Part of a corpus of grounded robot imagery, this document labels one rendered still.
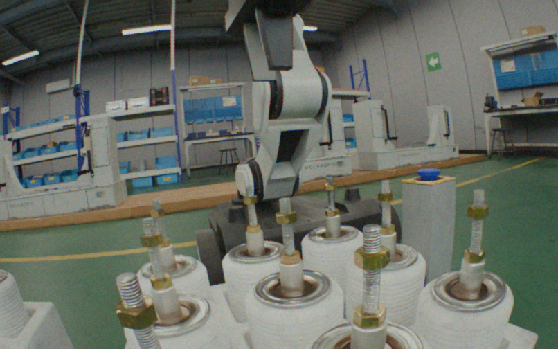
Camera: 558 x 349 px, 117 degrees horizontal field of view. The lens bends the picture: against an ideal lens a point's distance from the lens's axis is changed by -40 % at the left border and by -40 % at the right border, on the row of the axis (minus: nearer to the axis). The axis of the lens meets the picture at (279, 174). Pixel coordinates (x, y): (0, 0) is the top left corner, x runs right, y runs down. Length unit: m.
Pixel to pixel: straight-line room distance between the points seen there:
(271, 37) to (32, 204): 2.48
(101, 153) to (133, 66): 6.96
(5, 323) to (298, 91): 0.75
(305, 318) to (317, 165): 2.27
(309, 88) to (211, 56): 8.51
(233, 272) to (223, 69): 8.81
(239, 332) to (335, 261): 0.16
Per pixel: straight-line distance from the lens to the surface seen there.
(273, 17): 0.25
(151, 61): 9.13
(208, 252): 0.67
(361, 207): 0.82
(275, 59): 0.23
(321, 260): 0.39
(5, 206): 2.80
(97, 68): 9.45
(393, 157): 3.00
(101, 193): 2.30
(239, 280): 0.35
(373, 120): 2.93
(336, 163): 2.57
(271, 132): 0.73
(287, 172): 0.89
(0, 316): 0.47
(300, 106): 0.71
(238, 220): 0.71
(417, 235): 0.48
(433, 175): 0.47
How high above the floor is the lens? 0.38
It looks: 5 degrees down
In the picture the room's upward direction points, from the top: 6 degrees counter-clockwise
